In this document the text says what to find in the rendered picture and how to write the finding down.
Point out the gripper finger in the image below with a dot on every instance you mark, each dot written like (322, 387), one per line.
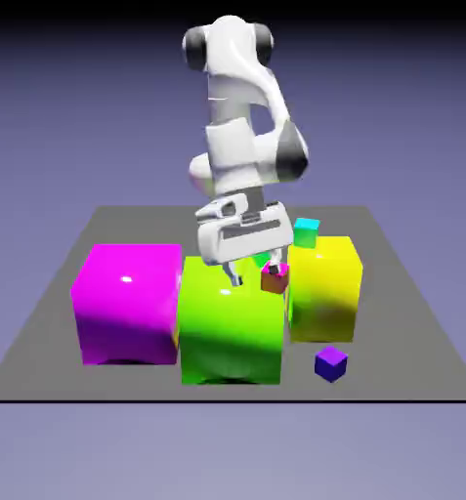
(232, 275)
(274, 261)

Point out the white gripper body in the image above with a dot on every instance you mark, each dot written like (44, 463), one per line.
(248, 242)

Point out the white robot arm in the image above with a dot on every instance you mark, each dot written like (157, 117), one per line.
(232, 156)

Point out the small orange cube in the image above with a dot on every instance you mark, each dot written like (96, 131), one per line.
(273, 284)

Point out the small cyan cube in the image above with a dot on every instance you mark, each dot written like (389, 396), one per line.
(306, 233)

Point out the small purple cube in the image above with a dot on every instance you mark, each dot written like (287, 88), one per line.
(331, 364)

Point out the large green box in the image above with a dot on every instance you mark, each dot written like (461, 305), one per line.
(230, 328)

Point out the large yellow box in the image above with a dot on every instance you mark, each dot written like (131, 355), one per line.
(326, 293)

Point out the large magenta box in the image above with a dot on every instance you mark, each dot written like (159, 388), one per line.
(127, 300)

